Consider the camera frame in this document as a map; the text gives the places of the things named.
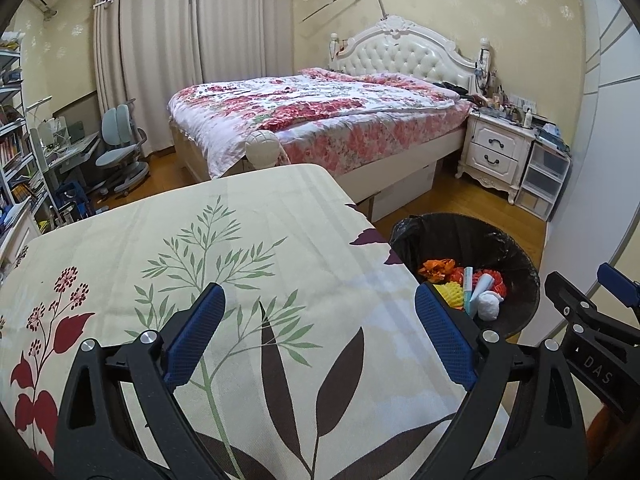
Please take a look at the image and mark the teal tube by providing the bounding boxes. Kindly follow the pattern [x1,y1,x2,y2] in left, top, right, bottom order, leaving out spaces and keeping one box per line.
[462,266,476,318]

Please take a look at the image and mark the orange cloth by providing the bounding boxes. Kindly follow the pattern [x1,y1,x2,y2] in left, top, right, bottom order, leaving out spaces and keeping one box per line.
[585,402,633,443]

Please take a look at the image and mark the trash bin with black bag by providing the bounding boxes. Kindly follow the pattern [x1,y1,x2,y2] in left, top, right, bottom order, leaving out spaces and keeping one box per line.
[389,212,542,346]

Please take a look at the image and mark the white bookshelf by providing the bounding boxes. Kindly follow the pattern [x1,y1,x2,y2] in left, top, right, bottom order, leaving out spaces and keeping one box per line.
[0,32,56,241]

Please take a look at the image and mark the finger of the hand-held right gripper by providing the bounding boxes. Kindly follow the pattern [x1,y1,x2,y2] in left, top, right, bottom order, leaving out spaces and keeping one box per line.
[597,262,640,313]
[544,271,640,347]

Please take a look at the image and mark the clear plastic drawer unit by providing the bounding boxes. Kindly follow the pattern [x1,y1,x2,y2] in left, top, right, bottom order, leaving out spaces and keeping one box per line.
[515,140,572,222]

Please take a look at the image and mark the dark clothes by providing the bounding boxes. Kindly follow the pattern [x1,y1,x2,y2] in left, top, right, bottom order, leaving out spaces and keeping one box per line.
[431,80,468,98]

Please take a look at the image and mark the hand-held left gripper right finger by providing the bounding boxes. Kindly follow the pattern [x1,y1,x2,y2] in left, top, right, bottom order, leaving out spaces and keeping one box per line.
[414,281,587,480]

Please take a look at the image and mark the white tissue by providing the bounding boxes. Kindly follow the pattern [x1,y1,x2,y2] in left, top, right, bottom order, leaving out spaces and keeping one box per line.
[475,290,502,322]

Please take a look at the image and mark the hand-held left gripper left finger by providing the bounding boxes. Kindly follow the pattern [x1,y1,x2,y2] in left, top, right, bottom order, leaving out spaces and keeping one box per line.
[55,282,251,480]

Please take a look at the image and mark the white bed with tufted headboard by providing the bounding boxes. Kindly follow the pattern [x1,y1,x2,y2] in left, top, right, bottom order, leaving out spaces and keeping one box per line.
[167,15,493,211]

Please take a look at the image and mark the cluster of small bottles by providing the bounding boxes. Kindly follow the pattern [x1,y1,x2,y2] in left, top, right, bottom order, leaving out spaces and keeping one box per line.
[470,87,538,126]

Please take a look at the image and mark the white nightstand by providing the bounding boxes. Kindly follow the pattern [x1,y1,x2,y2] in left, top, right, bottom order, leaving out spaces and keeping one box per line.
[456,110,538,206]

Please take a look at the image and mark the thin metal pole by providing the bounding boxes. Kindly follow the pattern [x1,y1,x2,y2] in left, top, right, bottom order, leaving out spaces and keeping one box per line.
[300,0,388,23]

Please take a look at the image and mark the beige curtain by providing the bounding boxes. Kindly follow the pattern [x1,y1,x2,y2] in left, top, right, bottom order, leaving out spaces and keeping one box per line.
[197,0,296,86]
[94,0,201,158]

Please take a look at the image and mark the orange plastic bag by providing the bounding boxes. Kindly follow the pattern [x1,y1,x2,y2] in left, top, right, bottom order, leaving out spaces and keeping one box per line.
[419,258,457,283]

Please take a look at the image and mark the yellow foam fruit net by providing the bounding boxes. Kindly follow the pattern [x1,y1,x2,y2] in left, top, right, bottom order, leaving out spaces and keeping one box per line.
[432,282,466,310]

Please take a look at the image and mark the grey-blue desk chair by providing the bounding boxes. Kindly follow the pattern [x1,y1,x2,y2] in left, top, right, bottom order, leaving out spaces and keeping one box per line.
[95,100,151,198]

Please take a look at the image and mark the white desk lamp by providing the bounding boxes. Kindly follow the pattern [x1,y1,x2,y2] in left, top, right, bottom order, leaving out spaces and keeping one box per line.
[22,96,53,116]

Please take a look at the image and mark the white sliding wardrobe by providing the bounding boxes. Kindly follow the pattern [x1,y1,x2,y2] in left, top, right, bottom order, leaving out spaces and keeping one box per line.
[525,0,640,356]

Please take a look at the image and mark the grey study desk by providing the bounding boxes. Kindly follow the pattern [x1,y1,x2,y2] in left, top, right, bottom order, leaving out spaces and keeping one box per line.
[30,117,103,211]

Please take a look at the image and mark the white squeeze tube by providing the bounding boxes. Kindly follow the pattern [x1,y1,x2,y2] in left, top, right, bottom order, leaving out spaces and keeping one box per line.
[470,272,496,311]

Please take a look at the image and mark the white storage box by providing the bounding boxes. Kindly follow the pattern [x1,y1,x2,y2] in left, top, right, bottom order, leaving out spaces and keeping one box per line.
[372,162,437,221]

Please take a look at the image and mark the red floral quilt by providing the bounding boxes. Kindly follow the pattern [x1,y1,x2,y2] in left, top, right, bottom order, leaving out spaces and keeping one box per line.
[167,67,473,181]

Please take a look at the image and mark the floral printed tablecloth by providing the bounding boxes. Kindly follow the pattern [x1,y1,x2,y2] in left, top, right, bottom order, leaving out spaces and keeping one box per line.
[0,162,511,480]

